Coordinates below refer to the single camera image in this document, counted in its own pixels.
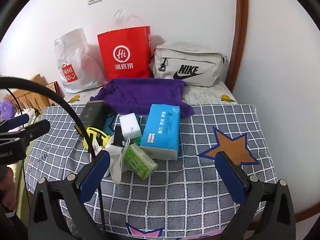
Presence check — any purple plush toy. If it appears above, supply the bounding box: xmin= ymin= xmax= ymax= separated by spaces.
xmin=0 ymin=100 xmax=15 ymax=120

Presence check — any black cable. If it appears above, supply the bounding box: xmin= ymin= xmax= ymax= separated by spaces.
xmin=0 ymin=76 xmax=107 ymax=240

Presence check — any blue pouch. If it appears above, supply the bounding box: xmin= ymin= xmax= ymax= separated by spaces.
xmin=102 ymin=115 xmax=117 ymax=135

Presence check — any white glove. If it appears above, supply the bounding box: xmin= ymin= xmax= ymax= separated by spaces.
xmin=101 ymin=135 xmax=130 ymax=184

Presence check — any purple towel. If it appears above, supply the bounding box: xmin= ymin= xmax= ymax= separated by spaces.
xmin=89 ymin=78 xmax=194 ymax=118

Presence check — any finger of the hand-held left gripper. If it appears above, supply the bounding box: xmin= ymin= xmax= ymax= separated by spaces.
xmin=0 ymin=114 xmax=30 ymax=131
xmin=19 ymin=119 xmax=50 ymax=143

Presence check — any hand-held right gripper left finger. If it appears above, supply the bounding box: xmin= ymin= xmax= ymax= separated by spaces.
xmin=27 ymin=151 xmax=112 ymax=240

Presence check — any black plastic clip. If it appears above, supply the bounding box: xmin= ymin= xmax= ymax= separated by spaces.
xmin=114 ymin=126 xmax=124 ymax=147

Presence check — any green white packet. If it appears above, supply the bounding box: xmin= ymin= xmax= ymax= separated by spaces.
xmin=125 ymin=115 xmax=143 ymax=143

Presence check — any pale green bedding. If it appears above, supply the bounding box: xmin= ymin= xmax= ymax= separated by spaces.
xmin=10 ymin=140 xmax=34 ymax=220

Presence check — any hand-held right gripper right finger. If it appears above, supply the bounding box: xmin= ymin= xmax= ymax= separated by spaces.
xmin=215 ymin=151 xmax=299 ymax=240

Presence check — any green wipes packet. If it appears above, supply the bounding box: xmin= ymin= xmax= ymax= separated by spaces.
xmin=122 ymin=143 xmax=159 ymax=180

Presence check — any blue tissue pack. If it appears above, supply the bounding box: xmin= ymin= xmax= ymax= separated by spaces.
xmin=139 ymin=104 xmax=181 ymax=161

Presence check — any sticker sheet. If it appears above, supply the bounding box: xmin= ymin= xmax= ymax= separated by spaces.
xmin=92 ymin=139 xmax=103 ymax=155

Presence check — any person's left hand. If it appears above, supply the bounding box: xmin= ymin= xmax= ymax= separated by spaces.
xmin=0 ymin=167 xmax=19 ymax=205

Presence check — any yellow mini duffel bag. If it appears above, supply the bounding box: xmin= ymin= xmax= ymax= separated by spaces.
xmin=82 ymin=127 xmax=112 ymax=150

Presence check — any grey Nike drawstring bag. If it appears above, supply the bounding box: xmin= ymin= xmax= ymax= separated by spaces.
xmin=149 ymin=42 xmax=229 ymax=87

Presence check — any white rectangular box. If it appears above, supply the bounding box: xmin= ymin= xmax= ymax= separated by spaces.
xmin=119 ymin=115 xmax=142 ymax=140

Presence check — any wooden furniture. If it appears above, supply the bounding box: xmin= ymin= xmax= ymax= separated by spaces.
xmin=4 ymin=74 xmax=50 ymax=115

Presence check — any white plastic shopping bag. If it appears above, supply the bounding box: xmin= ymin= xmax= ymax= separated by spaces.
xmin=54 ymin=28 xmax=107 ymax=94

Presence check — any grey checkered blanket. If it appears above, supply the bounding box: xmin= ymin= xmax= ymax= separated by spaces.
xmin=25 ymin=104 xmax=279 ymax=240

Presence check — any dark green book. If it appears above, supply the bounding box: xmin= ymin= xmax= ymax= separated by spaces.
xmin=74 ymin=100 xmax=108 ymax=140

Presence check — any red patterned box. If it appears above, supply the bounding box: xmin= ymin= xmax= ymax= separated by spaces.
xmin=45 ymin=81 xmax=60 ymax=95

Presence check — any red paper bag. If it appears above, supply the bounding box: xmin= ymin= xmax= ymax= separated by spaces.
xmin=97 ymin=9 xmax=152 ymax=81

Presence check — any brown wooden door frame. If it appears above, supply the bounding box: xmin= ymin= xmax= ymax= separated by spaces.
xmin=225 ymin=0 xmax=249 ymax=93

